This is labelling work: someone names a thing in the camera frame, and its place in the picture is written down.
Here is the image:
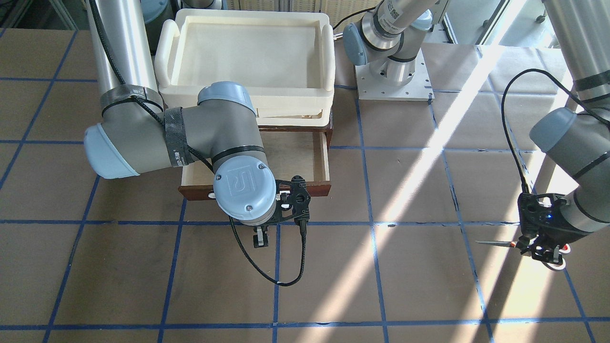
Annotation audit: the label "brown wooden drawer cabinet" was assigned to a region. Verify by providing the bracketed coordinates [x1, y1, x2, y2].
[178, 126, 333, 201]

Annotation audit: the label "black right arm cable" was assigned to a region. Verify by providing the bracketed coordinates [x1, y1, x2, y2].
[88, 0, 307, 287]

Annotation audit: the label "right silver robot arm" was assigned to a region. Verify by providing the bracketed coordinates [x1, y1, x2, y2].
[83, 0, 277, 247]

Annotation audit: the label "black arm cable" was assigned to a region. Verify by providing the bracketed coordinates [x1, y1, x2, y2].
[88, 0, 307, 287]
[500, 69, 610, 196]

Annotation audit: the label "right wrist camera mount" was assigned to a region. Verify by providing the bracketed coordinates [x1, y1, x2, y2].
[270, 175, 311, 226]

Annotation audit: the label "red and white scissors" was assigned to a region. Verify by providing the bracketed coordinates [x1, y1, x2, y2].
[476, 241, 571, 271]

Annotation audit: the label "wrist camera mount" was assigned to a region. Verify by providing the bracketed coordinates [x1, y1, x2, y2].
[270, 175, 311, 226]
[517, 193, 570, 250]

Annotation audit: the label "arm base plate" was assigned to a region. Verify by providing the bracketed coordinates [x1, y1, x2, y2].
[355, 50, 435, 101]

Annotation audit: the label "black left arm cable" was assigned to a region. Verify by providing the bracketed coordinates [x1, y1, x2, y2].
[500, 69, 610, 196]

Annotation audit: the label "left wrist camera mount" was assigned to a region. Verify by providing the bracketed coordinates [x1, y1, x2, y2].
[517, 193, 570, 250]

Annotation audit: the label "white plastic tray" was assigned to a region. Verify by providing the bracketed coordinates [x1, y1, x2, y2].
[154, 9, 336, 127]

